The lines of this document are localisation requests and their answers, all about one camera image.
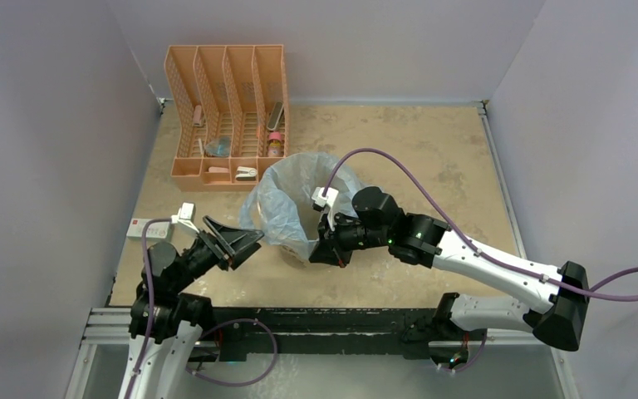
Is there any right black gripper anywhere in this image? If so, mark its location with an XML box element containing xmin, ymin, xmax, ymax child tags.
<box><xmin>311</xmin><ymin>209</ymin><xmax>391</xmax><ymax>268</ymax></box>

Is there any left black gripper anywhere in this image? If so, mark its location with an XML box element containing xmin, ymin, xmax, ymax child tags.
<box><xmin>171</xmin><ymin>215</ymin><xmax>263</xmax><ymax>292</ymax></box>

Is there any blue plastic trash bag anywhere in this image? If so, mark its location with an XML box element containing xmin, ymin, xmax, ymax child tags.
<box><xmin>238</xmin><ymin>152</ymin><xmax>339</xmax><ymax>260</ymax></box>

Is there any beige capybara trash bin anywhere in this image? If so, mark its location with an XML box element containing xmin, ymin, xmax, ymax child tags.
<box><xmin>279</xmin><ymin>245</ymin><xmax>309</xmax><ymax>268</ymax></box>

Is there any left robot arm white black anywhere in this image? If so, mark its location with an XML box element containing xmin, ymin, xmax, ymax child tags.
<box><xmin>119</xmin><ymin>215</ymin><xmax>264</xmax><ymax>398</ymax></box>

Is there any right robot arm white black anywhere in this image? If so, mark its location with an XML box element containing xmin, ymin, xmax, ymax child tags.
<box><xmin>310</xmin><ymin>186</ymin><xmax>589</xmax><ymax>352</ymax></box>

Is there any white stapler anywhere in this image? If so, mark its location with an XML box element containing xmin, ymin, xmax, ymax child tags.
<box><xmin>234</xmin><ymin>166</ymin><xmax>258</xmax><ymax>182</ymax></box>

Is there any pink eraser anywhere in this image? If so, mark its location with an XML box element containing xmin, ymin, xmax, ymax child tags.
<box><xmin>206</xmin><ymin>166</ymin><xmax>230</xmax><ymax>174</ymax></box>

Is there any white red small box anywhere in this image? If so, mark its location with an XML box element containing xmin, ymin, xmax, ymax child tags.
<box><xmin>125</xmin><ymin>218</ymin><xmax>171</xmax><ymax>240</ymax></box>

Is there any pink cartoon bottle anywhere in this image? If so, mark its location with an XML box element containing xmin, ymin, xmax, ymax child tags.
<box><xmin>267</xmin><ymin>131</ymin><xmax>284</xmax><ymax>157</ymax></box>

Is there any pink plastic file organizer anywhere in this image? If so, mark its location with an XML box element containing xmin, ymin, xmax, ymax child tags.
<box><xmin>164</xmin><ymin>44</ymin><xmax>291</xmax><ymax>192</ymax></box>

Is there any grey pen case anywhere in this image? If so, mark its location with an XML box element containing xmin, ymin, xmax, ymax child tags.
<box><xmin>266</xmin><ymin>101</ymin><xmax>284</xmax><ymax>131</ymax></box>

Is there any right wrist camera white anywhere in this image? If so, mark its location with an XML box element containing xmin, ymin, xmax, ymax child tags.
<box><xmin>312</xmin><ymin>186</ymin><xmax>339</xmax><ymax>231</ymax></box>

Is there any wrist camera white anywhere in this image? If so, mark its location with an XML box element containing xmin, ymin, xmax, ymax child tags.
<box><xmin>312</xmin><ymin>186</ymin><xmax>339</xmax><ymax>231</ymax></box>
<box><xmin>170</xmin><ymin>202</ymin><xmax>199</xmax><ymax>237</ymax></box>

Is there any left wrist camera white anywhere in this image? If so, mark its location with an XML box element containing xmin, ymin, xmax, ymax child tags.
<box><xmin>170</xmin><ymin>202</ymin><xmax>199</xmax><ymax>237</ymax></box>

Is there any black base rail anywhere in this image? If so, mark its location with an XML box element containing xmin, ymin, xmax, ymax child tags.
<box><xmin>160</xmin><ymin>299</ymin><xmax>488</xmax><ymax>363</ymax></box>

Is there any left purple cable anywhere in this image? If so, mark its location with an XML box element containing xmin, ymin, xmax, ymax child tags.
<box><xmin>123</xmin><ymin>218</ymin><xmax>174</xmax><ymax>399</ymax></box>

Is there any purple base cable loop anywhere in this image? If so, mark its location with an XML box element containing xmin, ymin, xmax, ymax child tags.
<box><xmin>178</xmin><ymin>318</ymin><xmax>279</xmax><ymax>388</ymax></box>

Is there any aluminium frame rail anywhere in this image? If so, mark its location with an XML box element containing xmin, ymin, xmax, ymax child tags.
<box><xmin>66</xmin><ymin>308</ymin><xmax>202</xmax><ymax>398</ymax></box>

